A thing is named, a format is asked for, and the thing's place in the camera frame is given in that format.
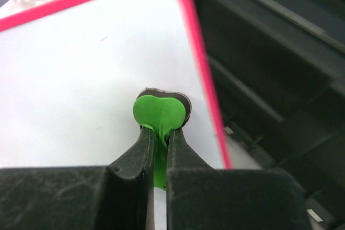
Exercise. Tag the pink framed whiteboard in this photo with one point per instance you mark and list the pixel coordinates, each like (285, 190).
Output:
(72, 69)

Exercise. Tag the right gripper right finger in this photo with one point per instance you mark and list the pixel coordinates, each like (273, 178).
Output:
(200, 197)

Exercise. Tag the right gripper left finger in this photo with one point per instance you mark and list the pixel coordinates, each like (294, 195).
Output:
(117, 196)

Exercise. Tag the black plastic toolbox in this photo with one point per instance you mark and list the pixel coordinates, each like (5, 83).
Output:
(278, 68)

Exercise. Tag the green whiteboard eraser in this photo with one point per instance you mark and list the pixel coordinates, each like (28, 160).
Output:
(162, 112)

